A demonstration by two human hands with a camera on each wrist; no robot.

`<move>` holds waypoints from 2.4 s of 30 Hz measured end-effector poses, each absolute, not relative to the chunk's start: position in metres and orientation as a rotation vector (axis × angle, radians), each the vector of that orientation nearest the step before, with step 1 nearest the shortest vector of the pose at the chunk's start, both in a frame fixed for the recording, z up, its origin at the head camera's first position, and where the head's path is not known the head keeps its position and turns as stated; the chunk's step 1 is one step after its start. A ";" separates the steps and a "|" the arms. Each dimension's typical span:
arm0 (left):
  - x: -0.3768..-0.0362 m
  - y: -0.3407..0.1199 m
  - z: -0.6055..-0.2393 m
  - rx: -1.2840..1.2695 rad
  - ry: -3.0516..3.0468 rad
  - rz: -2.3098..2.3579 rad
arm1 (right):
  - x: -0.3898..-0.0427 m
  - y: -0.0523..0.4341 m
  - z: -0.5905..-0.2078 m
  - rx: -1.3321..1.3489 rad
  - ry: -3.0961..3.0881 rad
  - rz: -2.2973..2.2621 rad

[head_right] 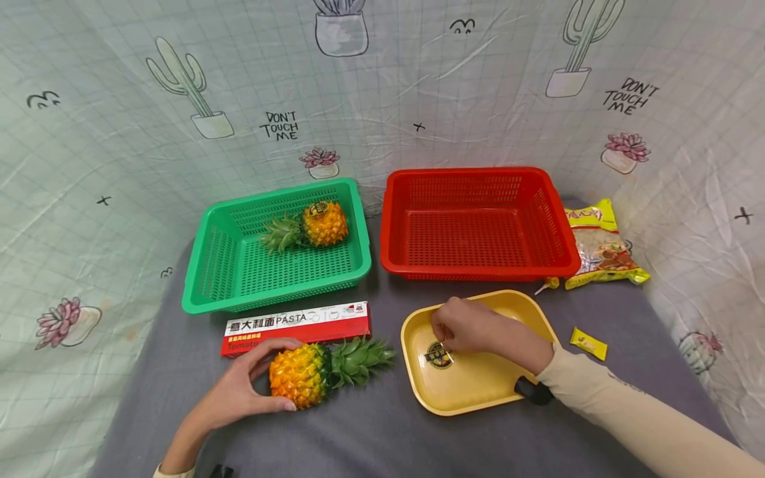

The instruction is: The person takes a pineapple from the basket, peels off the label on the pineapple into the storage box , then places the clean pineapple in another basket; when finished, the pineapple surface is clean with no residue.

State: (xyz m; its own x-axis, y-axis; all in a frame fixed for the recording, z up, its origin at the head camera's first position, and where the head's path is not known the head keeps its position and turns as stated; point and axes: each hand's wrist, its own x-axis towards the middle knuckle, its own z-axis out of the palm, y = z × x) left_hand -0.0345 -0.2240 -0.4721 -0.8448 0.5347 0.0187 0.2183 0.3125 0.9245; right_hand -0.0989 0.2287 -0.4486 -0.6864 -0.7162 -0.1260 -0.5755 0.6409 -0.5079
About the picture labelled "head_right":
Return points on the yellow lollipop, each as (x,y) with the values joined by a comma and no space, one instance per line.
(551,283)

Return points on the person's right fingers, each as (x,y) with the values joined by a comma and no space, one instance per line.
(445,325)

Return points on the yellow plastic tray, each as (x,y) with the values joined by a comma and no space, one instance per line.
(472,385)

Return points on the person's left thumb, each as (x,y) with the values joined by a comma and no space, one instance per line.
(276,403)

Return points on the green plastic basket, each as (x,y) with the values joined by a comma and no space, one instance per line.
(239,279)

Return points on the red white pasta box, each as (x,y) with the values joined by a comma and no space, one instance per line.
(311,322)

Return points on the small yellow sachet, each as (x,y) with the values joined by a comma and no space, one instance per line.
(588,344)

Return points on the person's left hand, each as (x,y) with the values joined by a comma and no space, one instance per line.
(233,392)

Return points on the red plastic basket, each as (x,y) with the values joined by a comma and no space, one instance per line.
(472,239)

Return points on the person's left index finger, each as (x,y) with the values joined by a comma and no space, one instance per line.
(278,346)

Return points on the yellow snack packet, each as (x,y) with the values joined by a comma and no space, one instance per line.
(600,249)

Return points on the person's right forearm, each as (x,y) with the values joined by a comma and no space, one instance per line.
(627,418)

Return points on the person's right hand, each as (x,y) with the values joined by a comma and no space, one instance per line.
(490,332)

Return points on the person's left forearm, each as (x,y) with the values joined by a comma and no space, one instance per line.
(182,448)

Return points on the black wrist band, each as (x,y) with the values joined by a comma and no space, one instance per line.
(534,392)

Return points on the pineapple with round tag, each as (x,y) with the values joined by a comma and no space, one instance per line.
(326,226)

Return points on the round black yellow tag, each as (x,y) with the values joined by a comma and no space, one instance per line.
(439,358)

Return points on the pineapple without tag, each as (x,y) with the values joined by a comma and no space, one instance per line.
(302,375)

